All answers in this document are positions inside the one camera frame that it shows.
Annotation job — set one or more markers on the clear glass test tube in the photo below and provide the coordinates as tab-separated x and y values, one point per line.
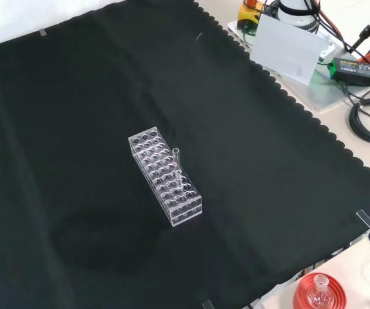
176	157

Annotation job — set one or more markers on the clear plastic test tube rack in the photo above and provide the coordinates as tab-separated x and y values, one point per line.
159	174

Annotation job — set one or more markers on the round-bottom glass flask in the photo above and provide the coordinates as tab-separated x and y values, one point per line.
320	283

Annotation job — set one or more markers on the pale board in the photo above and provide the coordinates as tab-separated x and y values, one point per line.
281	48

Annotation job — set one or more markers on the clear cloth clip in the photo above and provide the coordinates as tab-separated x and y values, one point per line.
42	32
207	304
365	219

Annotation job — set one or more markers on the black power adapter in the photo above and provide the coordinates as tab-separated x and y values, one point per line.
352	71

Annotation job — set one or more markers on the black tripod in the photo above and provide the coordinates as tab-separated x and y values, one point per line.
365	32

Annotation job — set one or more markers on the yellow stop button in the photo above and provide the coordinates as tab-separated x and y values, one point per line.
247	16

